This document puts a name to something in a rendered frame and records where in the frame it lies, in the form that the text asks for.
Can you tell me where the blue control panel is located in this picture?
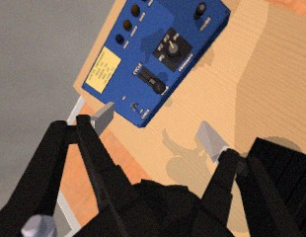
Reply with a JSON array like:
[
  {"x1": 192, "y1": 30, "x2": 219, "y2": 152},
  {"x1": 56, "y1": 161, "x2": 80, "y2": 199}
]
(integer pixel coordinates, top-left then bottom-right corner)
[{"x1": 81, "y1": 0, "x2": 231, "y2": 128}]

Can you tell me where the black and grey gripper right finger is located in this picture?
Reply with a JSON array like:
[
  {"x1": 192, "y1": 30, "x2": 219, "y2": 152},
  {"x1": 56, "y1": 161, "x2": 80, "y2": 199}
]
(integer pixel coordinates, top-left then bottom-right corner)
[{"x1": 187, "y1": 120, "x2": 303, "y2": 237}]

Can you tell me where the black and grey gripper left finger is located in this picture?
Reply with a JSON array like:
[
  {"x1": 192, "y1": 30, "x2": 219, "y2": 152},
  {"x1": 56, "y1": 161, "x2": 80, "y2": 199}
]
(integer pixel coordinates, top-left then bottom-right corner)
[{"x1": 0, "y1": 102, "x2": 160, "y2": 237}]

